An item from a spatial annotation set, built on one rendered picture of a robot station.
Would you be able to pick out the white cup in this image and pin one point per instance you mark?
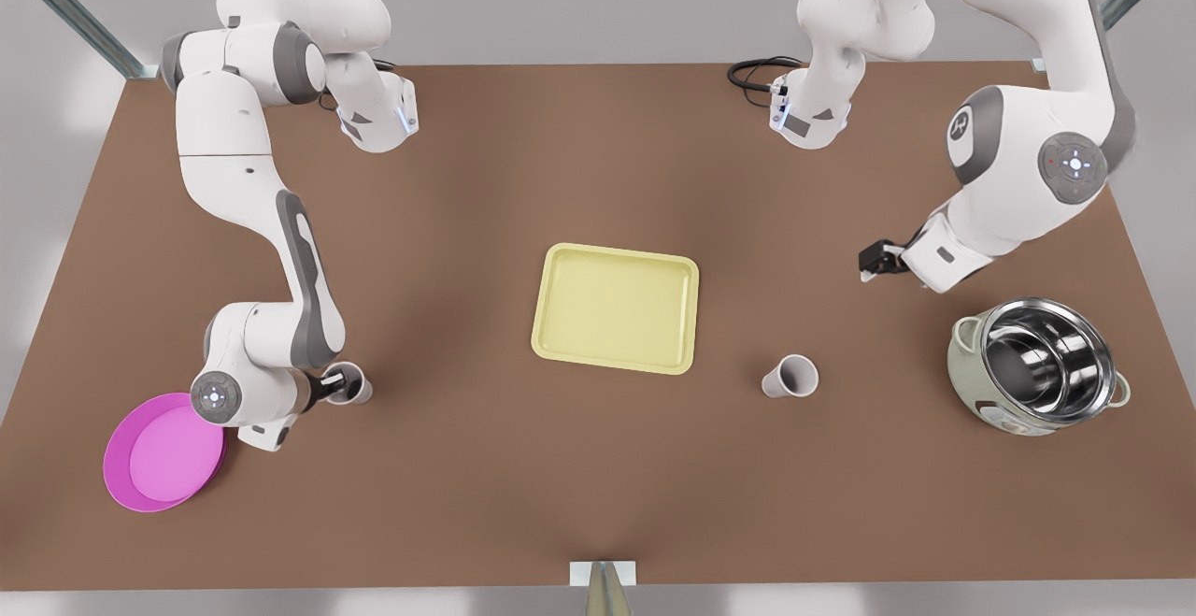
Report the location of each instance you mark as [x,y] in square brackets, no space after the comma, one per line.
[790,377]
[353,384]

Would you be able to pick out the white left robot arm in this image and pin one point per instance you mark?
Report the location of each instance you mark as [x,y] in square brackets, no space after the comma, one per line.
[1028,158]

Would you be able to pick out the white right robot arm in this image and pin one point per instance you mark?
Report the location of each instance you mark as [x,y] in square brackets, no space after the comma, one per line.
[241,177]

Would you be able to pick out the yellow rectangular tray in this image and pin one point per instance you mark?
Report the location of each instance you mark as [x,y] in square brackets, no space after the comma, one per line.
[617,309]

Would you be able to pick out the pink round plate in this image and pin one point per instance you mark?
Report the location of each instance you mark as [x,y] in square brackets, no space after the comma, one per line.
[164,452]

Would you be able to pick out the green pot with steel interior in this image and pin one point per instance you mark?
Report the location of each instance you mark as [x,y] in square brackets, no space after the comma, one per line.
[1037,365]

